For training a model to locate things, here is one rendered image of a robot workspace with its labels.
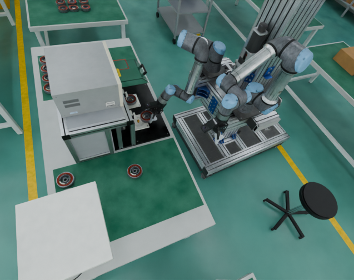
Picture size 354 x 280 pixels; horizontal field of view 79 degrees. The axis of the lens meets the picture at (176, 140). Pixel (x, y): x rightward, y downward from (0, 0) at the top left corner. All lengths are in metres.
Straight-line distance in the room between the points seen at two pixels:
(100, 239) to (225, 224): 1.62
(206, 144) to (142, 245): 1.42
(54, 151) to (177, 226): 1.07
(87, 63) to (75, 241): 1.03
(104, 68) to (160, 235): 1.14
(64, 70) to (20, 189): 1.53
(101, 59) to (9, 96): 2.10
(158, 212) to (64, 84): 1.01
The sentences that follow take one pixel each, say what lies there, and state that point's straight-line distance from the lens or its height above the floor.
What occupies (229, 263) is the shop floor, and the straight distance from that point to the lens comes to 2.42.
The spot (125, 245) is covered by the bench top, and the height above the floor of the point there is 0.75.
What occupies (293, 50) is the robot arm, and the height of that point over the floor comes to 1.66.
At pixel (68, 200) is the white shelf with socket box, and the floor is 1.21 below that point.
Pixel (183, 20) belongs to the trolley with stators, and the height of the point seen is 0.19.
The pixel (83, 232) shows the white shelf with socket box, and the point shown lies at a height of 1.21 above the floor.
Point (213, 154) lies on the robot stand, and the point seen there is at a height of 0.21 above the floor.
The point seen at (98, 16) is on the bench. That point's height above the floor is 0.75.
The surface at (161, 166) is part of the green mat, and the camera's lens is 1.69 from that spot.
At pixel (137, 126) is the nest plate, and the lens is 1.83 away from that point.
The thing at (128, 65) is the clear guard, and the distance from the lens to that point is 1.91.
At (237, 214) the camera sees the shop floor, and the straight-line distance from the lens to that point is 2.54.
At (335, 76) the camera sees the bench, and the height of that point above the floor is 0.75.
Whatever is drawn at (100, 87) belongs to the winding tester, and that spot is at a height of 1.32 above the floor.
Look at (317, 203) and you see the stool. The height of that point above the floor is 0.56.
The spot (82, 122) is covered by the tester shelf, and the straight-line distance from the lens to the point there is 1.48.
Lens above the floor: 2.27
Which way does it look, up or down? 57 degrees down
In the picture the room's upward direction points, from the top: 15 degrees clockwise
